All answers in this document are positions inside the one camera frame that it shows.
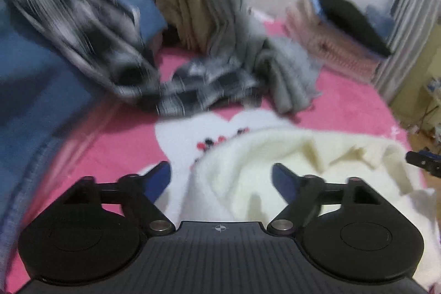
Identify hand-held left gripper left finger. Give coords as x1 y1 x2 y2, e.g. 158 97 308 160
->
45 161 175 235

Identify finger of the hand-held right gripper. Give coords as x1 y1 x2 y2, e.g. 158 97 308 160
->
405 149 441 178

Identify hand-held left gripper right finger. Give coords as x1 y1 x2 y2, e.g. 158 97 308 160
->
268 163 397 236

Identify white knit sweater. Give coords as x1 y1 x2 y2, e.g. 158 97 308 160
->
181 128 441 294

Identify pink floral blanket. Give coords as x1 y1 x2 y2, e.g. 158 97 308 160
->
0 0 441 294

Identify grey sweatshirt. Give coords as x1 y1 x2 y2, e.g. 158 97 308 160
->
238 17 323 115

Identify pink checked folded blanket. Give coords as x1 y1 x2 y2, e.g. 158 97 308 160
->
286 0 384 83

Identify grey curtain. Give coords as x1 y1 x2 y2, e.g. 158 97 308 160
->
374 0 441 105

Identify dark blue jeans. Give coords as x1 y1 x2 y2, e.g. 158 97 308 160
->
0 0 169 267

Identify black folded garment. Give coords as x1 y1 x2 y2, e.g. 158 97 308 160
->
301 0 393 58

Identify black white plaid shirt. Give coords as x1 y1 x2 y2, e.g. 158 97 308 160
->
0 0 263 117

